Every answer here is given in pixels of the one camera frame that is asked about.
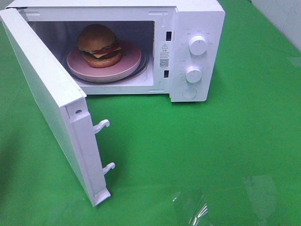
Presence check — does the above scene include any pink round plate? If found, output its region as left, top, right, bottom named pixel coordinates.
left=67, top=41, right=142, bottom=83

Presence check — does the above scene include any burger with sesame bun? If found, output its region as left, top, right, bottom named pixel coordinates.
left=77, top=24, right=122, bottom=68

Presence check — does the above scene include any white microwave oven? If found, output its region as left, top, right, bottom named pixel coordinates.
left=0, top=0, right=225, bottom=206

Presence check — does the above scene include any glass microwave turntable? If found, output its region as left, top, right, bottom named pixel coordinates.
left=68, top=53, right=151, bottom=83

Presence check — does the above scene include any green table cloth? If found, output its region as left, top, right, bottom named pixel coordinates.
left=0, top=0, right=301, bottom=226

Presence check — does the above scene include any clear plastic tape patch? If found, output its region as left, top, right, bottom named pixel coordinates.
left=172, top=175, right=278, bottom=226

